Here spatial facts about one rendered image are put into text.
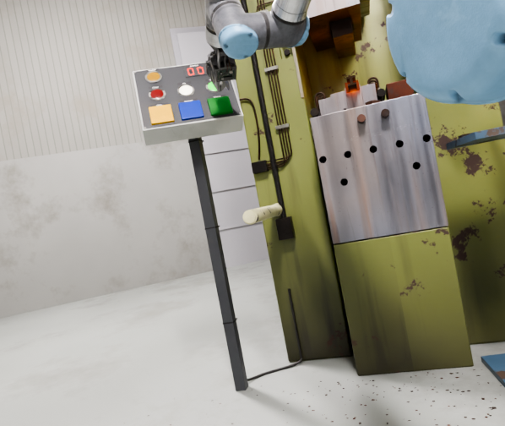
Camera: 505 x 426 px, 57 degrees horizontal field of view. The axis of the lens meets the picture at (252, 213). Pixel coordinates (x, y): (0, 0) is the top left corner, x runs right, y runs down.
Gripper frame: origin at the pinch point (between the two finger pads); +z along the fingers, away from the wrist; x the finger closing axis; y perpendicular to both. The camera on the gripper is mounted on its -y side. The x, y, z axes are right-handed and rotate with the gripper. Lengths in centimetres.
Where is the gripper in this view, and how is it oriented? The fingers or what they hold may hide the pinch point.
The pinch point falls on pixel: (219, 85)
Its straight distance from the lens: 157.7
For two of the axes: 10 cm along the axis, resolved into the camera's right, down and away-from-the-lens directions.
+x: 9.7, -1.8, 1.8
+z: -0.6, 5.1, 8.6
